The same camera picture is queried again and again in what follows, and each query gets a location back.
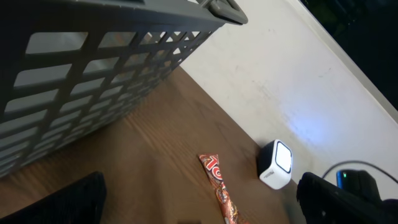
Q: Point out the red brown snack bag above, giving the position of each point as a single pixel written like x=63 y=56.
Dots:
x=229 y=211

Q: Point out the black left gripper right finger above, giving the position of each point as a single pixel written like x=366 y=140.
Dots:
x=323 y=202

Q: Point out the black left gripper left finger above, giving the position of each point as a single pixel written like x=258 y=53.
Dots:
x=79 y=202

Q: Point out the grey plastic shopping basket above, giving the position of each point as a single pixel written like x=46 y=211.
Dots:
x=71 y=67

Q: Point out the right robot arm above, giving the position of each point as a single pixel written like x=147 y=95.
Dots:
x=359 y=183

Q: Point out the white barcode scanner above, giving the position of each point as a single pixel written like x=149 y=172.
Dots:
x=274 y=164

